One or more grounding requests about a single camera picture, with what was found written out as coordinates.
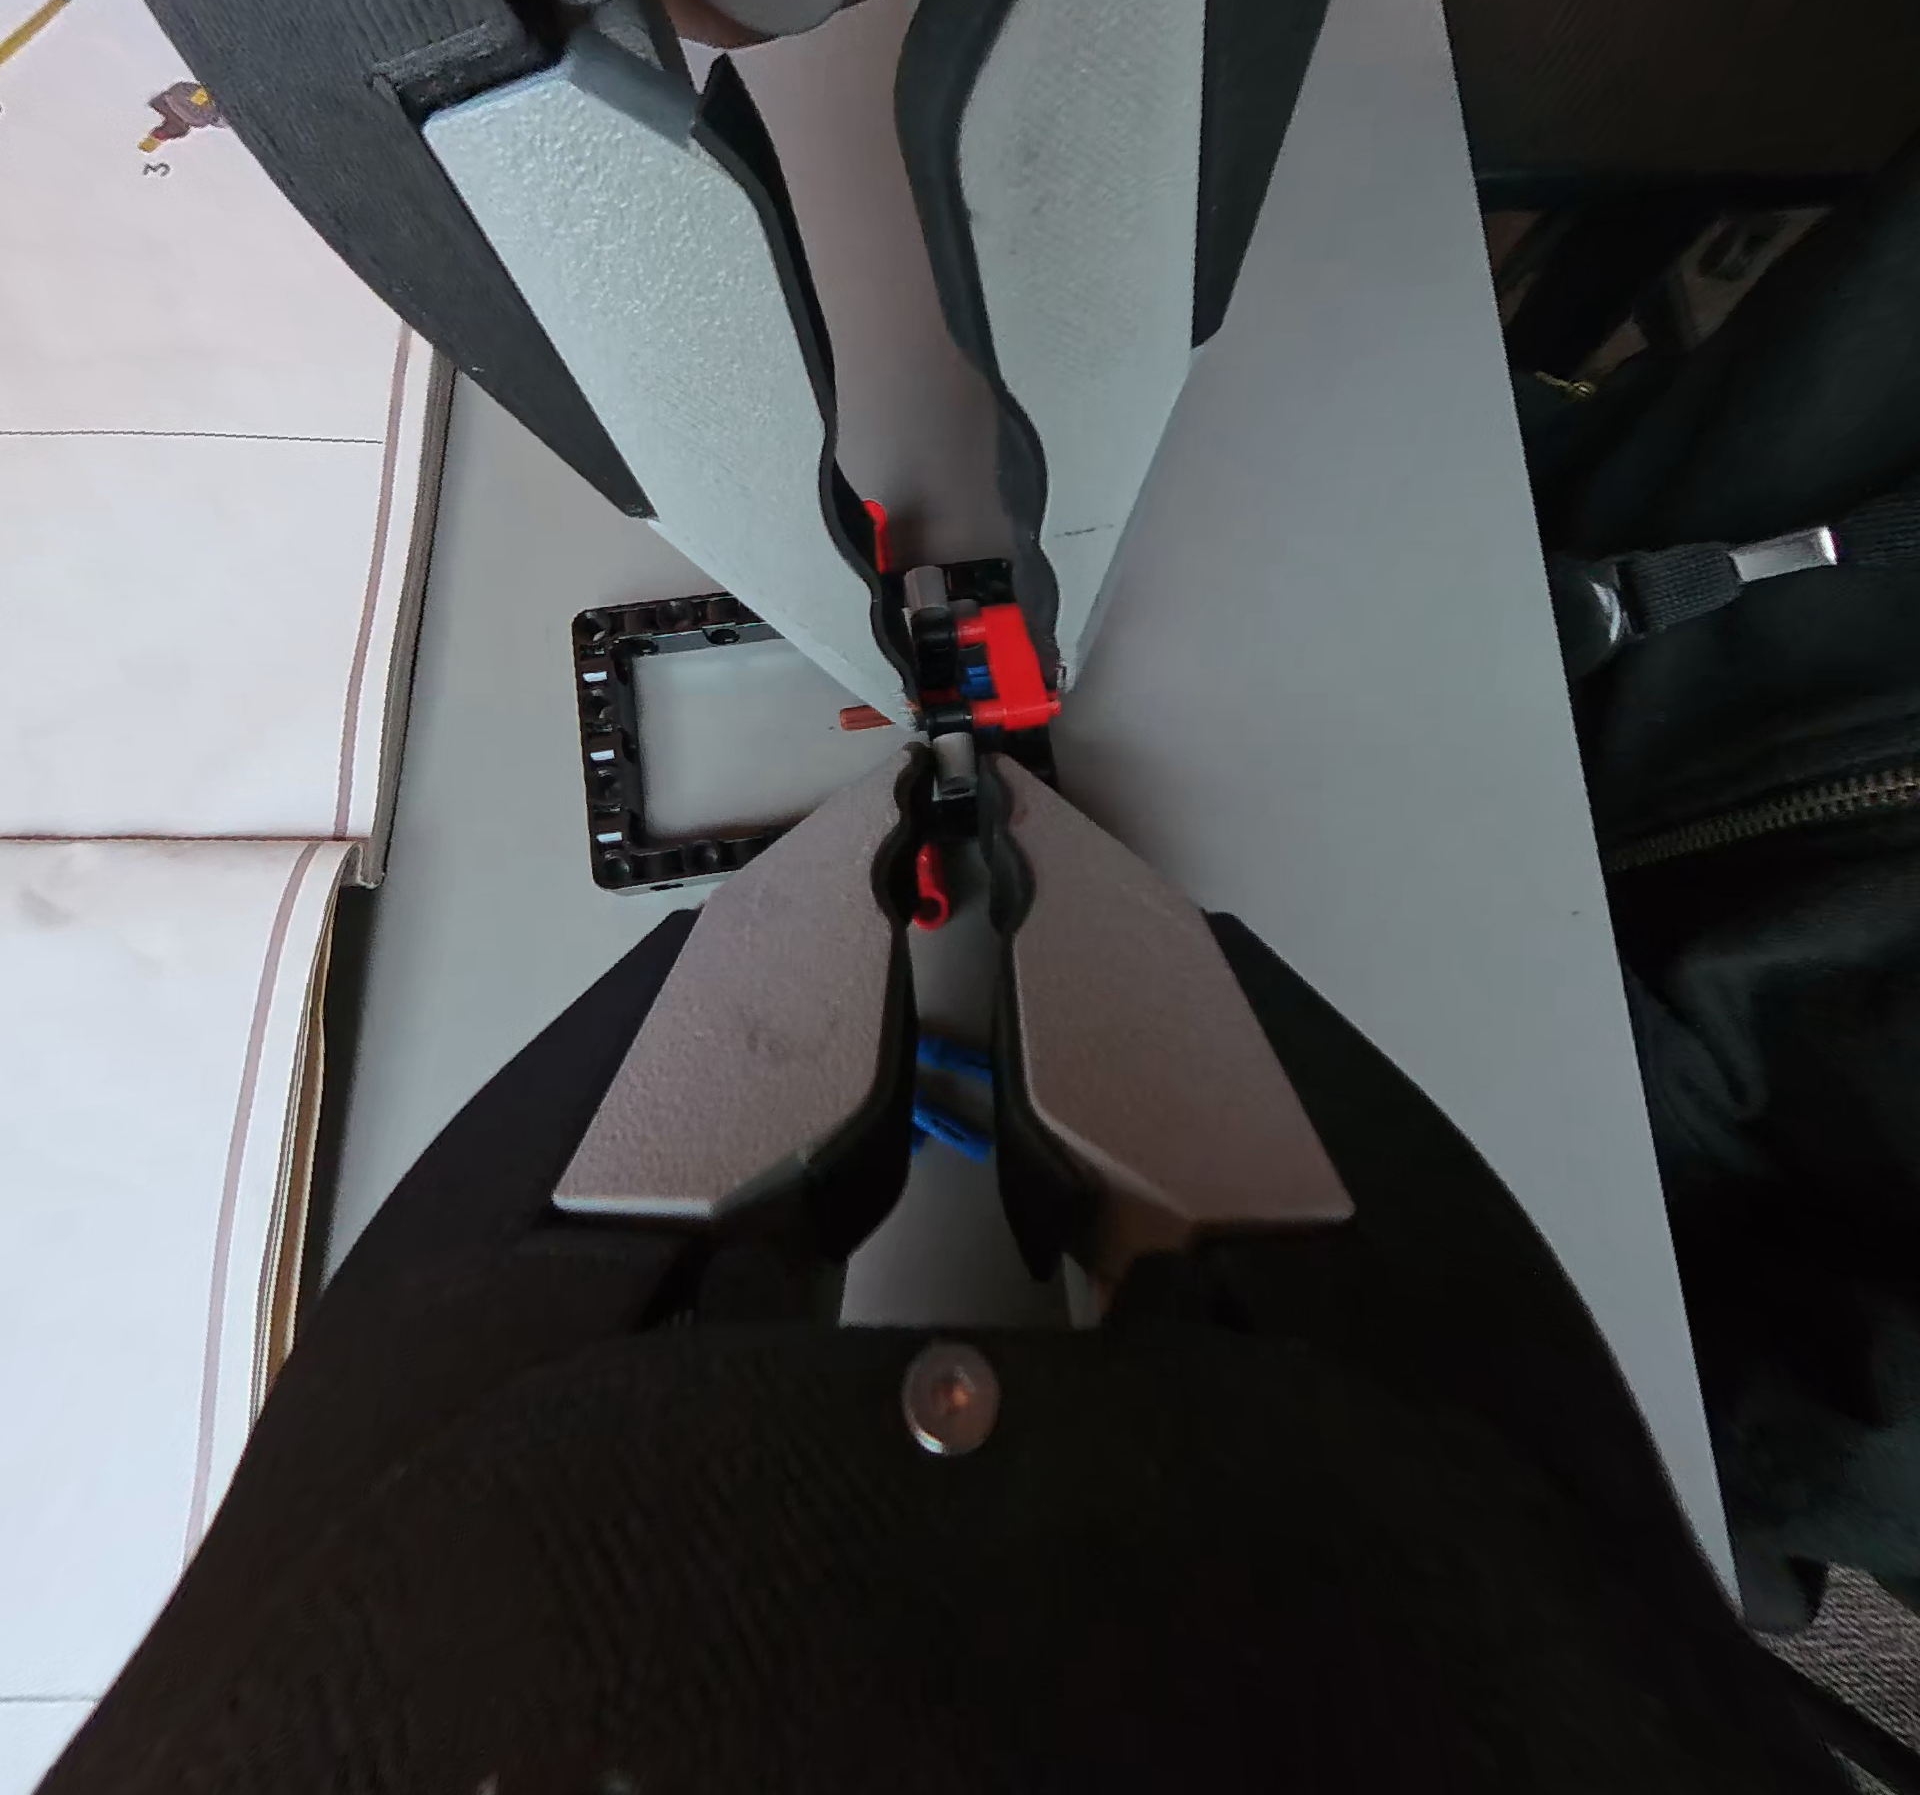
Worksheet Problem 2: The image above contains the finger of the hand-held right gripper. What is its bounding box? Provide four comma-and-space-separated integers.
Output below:
423, 32, 920, 719
894, 0, 1211, 682

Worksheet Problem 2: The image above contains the white lego instruction booklet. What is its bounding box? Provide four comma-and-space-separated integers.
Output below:
0, 0, 455, 1745

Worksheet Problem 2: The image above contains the black lanyard strap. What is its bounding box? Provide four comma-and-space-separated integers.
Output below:
1561, 523, 1920, 644

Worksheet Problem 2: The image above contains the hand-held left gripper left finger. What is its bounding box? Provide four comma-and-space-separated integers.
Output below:
554, 755, 927, 1265

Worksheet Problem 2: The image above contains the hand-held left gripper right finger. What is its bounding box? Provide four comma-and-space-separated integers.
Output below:
978, 755, 1356, 1282

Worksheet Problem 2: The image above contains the black lego frame assembly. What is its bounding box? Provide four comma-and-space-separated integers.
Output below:
575, 495, 1066, 934

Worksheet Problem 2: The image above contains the black zip jacket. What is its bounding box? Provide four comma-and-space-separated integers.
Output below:
1478, 0, 1920, 1633

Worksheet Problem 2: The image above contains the red lego beam piece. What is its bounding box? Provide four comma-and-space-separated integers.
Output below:
984, 606, 1064, 717

